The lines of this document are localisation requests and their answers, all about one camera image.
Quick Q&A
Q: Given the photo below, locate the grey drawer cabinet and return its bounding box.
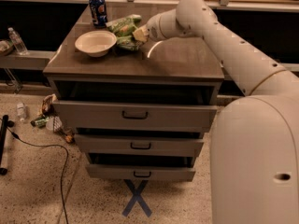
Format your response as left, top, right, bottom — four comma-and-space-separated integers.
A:
43, 3, 225, 183

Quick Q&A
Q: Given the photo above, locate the white bowl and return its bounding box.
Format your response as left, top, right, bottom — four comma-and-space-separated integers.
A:
75, 31, 117, 58

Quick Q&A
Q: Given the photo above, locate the blue tape cross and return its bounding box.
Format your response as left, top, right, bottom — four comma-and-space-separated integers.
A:
122, 179, 152, 217

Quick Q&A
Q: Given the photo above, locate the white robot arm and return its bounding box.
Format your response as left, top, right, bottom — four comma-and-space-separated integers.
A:
146, 0, 299, 224

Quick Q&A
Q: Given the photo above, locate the top grey drawer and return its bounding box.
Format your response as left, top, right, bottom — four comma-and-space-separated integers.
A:
53, 101, 217, 133

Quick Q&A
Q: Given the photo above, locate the green jalapeno chip bag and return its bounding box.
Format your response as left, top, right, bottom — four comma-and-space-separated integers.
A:
106, 14, 142, 51

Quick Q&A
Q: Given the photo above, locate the clear water bottle on ledge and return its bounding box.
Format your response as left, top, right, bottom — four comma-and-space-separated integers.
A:
8, 27, 28, 55

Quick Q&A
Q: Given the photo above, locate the bottom grey drawer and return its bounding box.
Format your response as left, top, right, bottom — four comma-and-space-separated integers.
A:
86, 164, 195, 181

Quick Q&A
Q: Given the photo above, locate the black cable on floor left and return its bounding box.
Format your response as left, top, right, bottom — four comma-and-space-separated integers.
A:
0, 117, 70, 224

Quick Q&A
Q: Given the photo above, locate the grey drawer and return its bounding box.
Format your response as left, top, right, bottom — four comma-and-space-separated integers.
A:
75, 134, 203, 157
86, 164, 195, 181
53, 101, 217, 133

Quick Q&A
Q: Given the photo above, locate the blue pepsi can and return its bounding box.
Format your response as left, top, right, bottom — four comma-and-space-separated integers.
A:
89, 0, 107, 28

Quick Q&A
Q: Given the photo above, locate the white mesh cup on floor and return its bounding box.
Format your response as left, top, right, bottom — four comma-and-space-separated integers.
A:
46, 117, 63, 133

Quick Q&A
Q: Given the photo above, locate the black stand left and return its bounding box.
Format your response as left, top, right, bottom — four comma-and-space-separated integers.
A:
0, 115, 14, 176

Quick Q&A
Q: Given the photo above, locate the middle grey drawer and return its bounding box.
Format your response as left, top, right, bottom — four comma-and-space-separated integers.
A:
75, 134, 203, 157

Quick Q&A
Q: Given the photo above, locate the small water bottle on floor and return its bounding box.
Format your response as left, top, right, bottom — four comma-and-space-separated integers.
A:
17, 102, 27, 122

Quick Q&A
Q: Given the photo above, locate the snack bag on floor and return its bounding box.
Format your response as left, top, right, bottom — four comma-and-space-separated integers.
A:
41, 94, 57, 116

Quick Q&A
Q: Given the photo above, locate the bowl on left ledge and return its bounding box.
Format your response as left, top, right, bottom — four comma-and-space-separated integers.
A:
0, 40, 13, 57

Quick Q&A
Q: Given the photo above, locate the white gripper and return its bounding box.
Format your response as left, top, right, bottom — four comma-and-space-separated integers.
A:
133, 14, 163, 43

